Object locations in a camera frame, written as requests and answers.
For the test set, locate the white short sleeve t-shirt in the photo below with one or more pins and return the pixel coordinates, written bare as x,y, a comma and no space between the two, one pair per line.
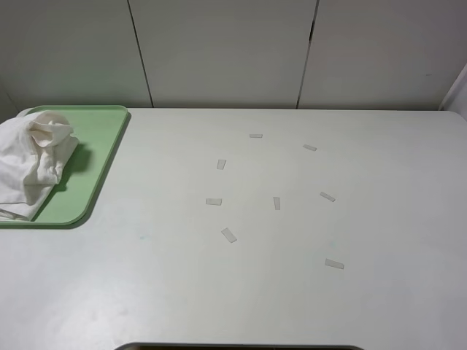
35,149

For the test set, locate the green plastic tray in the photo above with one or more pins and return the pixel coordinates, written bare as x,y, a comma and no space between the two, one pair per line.
99,130

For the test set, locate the clear tape marker upper left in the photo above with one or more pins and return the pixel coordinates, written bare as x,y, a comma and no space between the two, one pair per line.
221,164

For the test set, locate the clear tape marker middle left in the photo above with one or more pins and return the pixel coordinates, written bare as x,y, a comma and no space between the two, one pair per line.
214,201

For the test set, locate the clear tape marker upper right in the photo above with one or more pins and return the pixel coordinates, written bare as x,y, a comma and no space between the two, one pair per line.
309,147

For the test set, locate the clear tape marker middle right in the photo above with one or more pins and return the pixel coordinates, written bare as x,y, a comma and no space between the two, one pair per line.
327,196

